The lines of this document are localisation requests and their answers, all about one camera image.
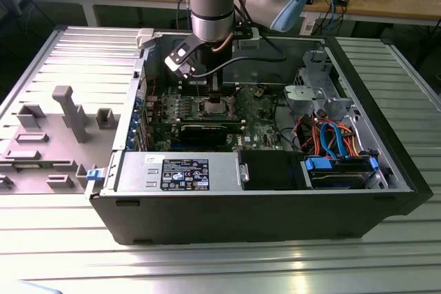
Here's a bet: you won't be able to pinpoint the black graphics card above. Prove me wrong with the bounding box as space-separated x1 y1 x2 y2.
151 120 242 147

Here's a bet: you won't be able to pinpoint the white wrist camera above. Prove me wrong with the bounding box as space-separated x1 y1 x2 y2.
164 34 203 81

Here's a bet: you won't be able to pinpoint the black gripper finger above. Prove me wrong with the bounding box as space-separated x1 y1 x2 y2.
215 72 224 103
205 72 216 103

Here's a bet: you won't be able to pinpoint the orange power wire bundle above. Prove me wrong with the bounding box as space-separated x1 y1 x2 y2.
299 116 362 157

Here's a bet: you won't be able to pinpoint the silver metal drive cage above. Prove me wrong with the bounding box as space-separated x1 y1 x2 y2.
283 49 359 119

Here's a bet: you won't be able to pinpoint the hard disk in blue carrier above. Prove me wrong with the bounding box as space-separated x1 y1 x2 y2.
302 156 380 190

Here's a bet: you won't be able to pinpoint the green motherboard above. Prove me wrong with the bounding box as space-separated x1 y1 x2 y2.
144 83 287 152

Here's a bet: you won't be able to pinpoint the black camera cable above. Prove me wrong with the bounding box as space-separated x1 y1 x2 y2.
190 34 287 78

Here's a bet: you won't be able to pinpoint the black RAM slot bank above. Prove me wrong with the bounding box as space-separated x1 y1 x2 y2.
178 116 247 133
178 80 240 98

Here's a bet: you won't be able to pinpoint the grey plastic parts rack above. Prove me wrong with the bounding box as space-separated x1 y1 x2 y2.
0 85 120 195

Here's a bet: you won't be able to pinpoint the blue flat data wire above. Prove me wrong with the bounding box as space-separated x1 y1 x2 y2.
319 123 337 156
331 123 349 160

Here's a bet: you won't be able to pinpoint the blue network cable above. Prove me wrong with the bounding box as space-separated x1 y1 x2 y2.
323 0 345 33

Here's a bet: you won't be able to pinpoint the silver power supply unit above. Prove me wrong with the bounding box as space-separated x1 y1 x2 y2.
115 151 242 193

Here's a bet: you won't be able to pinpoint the dark grey wrist camera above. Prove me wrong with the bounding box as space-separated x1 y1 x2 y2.
233 26 262 50

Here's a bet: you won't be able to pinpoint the CPU socket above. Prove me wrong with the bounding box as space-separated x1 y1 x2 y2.
196 96 238 118

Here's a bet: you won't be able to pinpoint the black open PC case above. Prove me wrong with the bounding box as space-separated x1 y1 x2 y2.
84 27 434 246

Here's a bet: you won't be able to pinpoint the beige plastic case latch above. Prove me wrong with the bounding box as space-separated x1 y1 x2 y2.
135 28 155 50

